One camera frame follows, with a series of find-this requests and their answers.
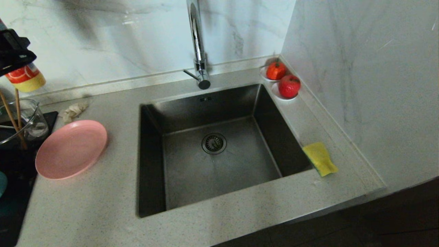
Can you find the yellow dish soap bottle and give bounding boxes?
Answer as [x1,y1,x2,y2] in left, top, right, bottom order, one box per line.
[0,19,46,92]

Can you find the metal sink drain strainer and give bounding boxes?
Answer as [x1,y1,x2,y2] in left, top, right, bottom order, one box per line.
[201,133,227,155]

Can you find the stainless steel sink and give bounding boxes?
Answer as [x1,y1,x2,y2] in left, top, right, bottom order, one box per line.
[137,83,314,219]

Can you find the yellow green sponge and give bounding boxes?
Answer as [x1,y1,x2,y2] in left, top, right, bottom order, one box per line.
[302,142,339,177]

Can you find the brown wooden chopstick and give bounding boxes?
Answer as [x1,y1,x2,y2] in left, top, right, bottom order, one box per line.
[14,89,23,131]
[0,91,28,150]

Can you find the clear glass jar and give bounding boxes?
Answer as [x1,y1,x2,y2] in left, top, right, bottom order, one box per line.
[0,99,49,144]

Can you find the crumpled beige rag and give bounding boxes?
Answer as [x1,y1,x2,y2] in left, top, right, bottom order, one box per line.
[62,102,90,124]

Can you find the pink round plate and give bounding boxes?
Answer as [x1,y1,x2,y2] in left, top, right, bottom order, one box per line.
[35,119,108,180]

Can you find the chrome faucet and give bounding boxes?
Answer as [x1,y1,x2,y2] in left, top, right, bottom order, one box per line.
[183,0,211,90]

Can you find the orange-red tomato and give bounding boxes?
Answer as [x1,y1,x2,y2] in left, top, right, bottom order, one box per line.
[266,58,287,80]

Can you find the red apple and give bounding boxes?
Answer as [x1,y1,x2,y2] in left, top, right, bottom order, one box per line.
[278,75,301,98]

